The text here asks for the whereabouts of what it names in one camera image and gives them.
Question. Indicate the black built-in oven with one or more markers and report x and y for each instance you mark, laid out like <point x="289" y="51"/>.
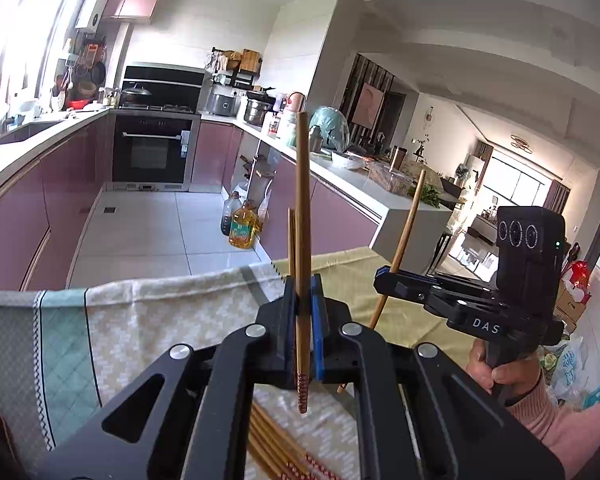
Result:
<point x="152" y="147"/>

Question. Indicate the black countertop shelf rack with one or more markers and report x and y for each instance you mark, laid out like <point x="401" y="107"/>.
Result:
<point x="237" y="67"/>

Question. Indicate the yellow cooking oil bottle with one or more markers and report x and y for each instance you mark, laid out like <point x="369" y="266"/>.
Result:
<point x="243" y="227"/>

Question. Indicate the teal plastic bag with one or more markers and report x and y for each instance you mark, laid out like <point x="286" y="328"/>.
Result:
<point x="330" y="127"/>

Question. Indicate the green leafy vegetables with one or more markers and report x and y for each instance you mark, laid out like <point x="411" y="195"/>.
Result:
<point x="426" y="195"/>

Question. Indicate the framed wall picture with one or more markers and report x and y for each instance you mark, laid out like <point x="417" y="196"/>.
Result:
<point x="369" y="106"/>

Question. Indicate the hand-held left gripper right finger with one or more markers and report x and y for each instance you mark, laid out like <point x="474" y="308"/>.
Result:
<point x="319" y="340"/>

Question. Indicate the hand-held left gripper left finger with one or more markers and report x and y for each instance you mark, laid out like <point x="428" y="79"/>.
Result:
<point x="279" y="332"/>

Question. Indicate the pink kettle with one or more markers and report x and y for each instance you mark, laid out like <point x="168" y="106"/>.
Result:
<point x="295" y="107"/>

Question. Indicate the stainless steel pot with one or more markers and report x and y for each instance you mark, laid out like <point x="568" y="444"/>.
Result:
<point x="256" y="112"/>

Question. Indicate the white water heater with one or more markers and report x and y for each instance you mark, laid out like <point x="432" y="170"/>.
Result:
<point x="93" y="2"/>

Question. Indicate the bunch of wooden chopsticks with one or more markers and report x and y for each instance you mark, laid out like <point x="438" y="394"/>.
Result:
<point x="275" y="452"/>

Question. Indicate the pink base cabinet run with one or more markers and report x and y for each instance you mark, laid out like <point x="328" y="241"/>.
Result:
<point x="39" y="210"/>
<point x="290" y="185"/>

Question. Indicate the red bowl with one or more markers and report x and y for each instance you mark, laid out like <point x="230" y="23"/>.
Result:
<point x="77" y="104"/>

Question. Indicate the beige green patterned tablecloth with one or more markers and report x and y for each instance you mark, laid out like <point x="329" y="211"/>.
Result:
<point x="129" y="320"/>

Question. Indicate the hanging kitchen utensil rack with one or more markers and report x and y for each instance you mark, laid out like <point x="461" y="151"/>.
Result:
<point x="82" y="72"/>

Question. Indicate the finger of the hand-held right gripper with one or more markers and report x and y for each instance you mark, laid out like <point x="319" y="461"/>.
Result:
<point x="405" y="291"/>
<point x="455" y="282"/>

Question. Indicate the silver rice cooker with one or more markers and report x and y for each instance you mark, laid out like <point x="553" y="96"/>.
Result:
<point x="222" y="104"/>

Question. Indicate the person's right forearm pink sleeve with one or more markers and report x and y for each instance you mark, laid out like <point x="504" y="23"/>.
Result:
<point x="565" y="425"/>

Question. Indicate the wok with glass lid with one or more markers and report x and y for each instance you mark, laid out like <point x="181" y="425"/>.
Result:
<point x="135" y="94"/>

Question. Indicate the red plastic bag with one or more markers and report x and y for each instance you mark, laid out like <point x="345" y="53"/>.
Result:
<point x="577" y="280"/>

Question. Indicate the dark sauce bottle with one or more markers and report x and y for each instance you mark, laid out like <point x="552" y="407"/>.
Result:
<point x="229" y="215"/>

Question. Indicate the person's right hand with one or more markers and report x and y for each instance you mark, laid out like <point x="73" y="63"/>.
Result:
<point x="515" y="375"/>

